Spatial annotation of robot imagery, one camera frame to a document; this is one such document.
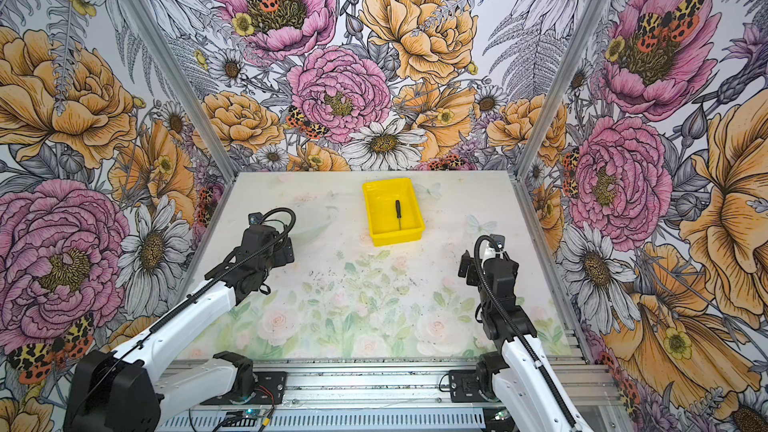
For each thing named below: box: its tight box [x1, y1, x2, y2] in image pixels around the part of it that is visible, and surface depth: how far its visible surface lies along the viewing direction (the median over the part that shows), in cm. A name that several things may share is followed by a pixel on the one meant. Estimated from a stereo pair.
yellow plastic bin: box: [362, 177, 424, 247], surface depth 111 cm
